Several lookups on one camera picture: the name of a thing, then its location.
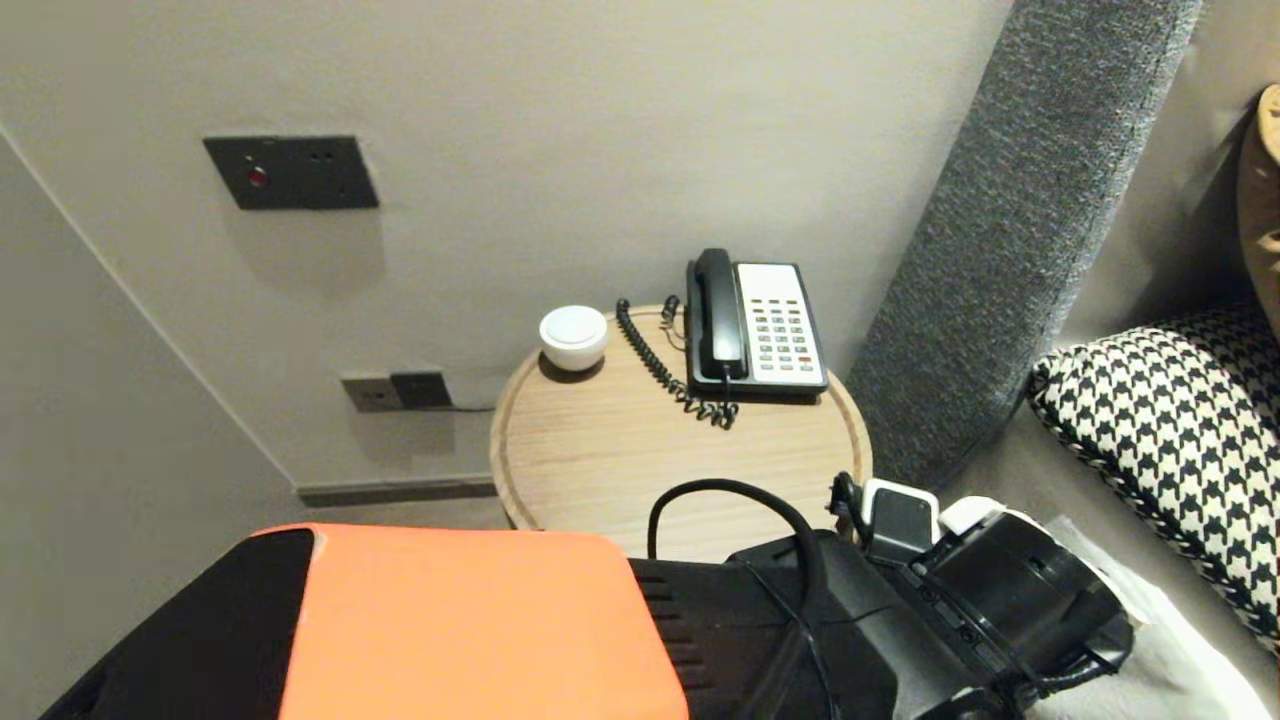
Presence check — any white bedding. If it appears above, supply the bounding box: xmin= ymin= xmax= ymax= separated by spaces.
xmin=940 ymin=400 xmax=1280 ymax=720

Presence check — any black white houndstooth pillow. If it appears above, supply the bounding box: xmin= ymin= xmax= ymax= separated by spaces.
xmin=1028 ymin=305 xmax=1280 ymax=656

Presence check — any round wooden side table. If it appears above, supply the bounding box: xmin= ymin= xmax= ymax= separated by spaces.
xmin=490 ymin=305 xmax=874 ymax=563

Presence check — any black and white desk telephone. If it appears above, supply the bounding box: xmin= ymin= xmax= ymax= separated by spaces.
xmin=686 ymin=260 xmax=830 ymax=404

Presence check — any black telephone handset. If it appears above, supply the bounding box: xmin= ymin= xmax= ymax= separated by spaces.
xmin=693 ymin=248 xmax=750 ymax=381

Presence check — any grey fabric headboard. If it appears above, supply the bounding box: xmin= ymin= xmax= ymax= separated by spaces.
xmin=845 ymin=0 xmax=1206 ymax=493

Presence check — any white round bowl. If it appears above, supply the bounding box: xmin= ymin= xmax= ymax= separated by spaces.
xmin=539 ymin=304 xmax=609 ymax=372

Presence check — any grey brown baseboard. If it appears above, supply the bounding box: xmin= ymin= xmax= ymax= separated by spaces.
xmin=296 ymin=477 xmax=501 ymax=508

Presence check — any tan brown cushion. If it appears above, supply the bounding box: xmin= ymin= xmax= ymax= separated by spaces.
xmin=1238 ymin=85 xmax=1280 ymax=341

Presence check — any beige upholstered headboard panel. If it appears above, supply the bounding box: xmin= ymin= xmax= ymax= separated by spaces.
xmin=1060 ymin=0 xmax=1280 ymax=349

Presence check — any black and white wrist camera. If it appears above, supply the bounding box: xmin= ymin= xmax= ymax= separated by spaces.
xmin=858 ymin=478 xmax=1138 ymax=701

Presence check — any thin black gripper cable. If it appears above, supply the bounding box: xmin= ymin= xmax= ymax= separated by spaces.
xmin=647 ymin=478 xmax=843 ymax=720

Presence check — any black coiled telephone cord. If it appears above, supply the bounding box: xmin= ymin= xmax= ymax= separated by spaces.
xmin=615 ymin=296 xmax=741 ymax=429

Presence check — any grey wall socket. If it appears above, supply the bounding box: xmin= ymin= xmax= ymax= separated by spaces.
xmin=340 ymin=373 xmax=406 ymax=413

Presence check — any dark wall switch panel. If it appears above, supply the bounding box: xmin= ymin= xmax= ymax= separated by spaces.
xmin=202 ymin=134 xmax=380 ymax=210

